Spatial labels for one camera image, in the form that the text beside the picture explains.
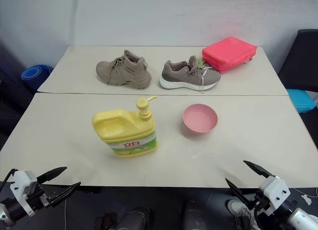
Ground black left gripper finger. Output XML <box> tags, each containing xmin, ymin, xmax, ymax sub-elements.
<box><xmin>49</xmin><ymin>181</ymin><xmax>81</xmax><ymax>207</ymax></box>
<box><xmin>36</xmin><ymin>166</ymin><xmax>68</xmax><ymax>185</ymax></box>

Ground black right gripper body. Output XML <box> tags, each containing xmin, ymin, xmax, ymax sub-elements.
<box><xmin>249</xmin><ymin>189</ymin><xmax>271</xmax><ymax>218</ymax></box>

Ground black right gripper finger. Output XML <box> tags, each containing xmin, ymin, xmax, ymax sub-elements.
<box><xmin>225</xmin><ymin>178</ymin><xmax>254</xmax><ymax>212</ymax></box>
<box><xmin>243</xmin><ymin>160</ymin><xmax>276</xmax><ymax>179</ymax></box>

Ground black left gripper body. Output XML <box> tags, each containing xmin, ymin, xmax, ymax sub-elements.
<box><xmin>27</xmin><ymin>183</ymin><xmax>55</xmax><ymax>211</ymax></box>

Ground pink plastic bowl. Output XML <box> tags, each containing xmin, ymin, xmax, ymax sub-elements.
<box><xmin>182</xmin><ymin>103</ymin><xmax>219</xmax><ymax>135</ymax></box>

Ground yellow detergent pump bottle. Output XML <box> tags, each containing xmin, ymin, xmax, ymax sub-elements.
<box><xmin>91</xmin><ymin>95</ymin><xmax>159</xmax><ymax>159</ymax></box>

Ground white sneaker on floor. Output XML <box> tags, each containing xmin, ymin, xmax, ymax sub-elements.
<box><xmin>227</xmin><ymin>199</ymin><xmax>252</xmax><ymax>217</ymax></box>

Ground dark rounded shape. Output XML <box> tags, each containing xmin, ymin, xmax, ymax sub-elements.
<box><xmin>121</xmin><ymin>206</ymin><xmax>153</xmax><ymax>230</ymax></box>

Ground cyan blue cushion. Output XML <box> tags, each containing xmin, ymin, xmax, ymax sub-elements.
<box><xmin>286</xmin><ymin>88</ymin><xmax>316</xmax><ymax>114</ymax></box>

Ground blue rolled foam mat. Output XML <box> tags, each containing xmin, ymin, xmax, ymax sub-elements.
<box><xmin>20</xmin><ymin>65</ymin><xmax>54</xmax><ymax>89</ymax></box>

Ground taupe sneaker with white sole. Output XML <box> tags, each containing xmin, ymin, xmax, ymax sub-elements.
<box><xmin>159</xmin><ymin>55</ymin><xmax>222</xmax><ymax>94</ymax></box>

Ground black chair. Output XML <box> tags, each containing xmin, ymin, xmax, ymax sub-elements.
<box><xmin>277</xmin><ymin>29</ymin><xmax>318</xmax><ymax>91</ymax></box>

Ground red fabric zip case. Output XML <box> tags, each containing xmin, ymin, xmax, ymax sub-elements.
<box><xmin>201</xmin><ymin>36</ymin><xmax>257</xmax><ymax>74</ymax></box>

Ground tan chunky suede shoe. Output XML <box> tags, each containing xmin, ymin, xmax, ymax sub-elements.
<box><xmin>95</xmin><ymin>49</ymin><xmax>153</xmax><ymax>89</ymax></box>

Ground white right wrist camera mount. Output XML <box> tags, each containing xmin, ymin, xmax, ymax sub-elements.
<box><xmin>257</xmin><ymin>175</ymin><xmax>291</xmax><ymax>217</ymax></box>

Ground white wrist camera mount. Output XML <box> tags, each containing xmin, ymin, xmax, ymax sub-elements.
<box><xmin>9</xmin><ymin>170</ymin><xmax>38</xmax><ymax>217</ymax></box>
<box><xmin>257</xmin><ymin>175</ymin><xmax>291</xmax><ymax>217</ymax></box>

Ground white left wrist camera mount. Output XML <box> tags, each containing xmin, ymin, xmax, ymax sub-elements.
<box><xmin>9</xmin><ymin>170</ymin><xmax>38</xmax><ymax>217</ymax></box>

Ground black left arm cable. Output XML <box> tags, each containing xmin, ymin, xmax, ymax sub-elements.
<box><xmin>0</xmin><ymin>168</ymin><xmax>16</xmax><ymax>192</ymax></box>

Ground thin white floor cable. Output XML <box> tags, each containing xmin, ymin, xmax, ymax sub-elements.
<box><xmin>290</xmin><ymin>186</ymin><xmax>318</xmax><ymax>199</ymax></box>

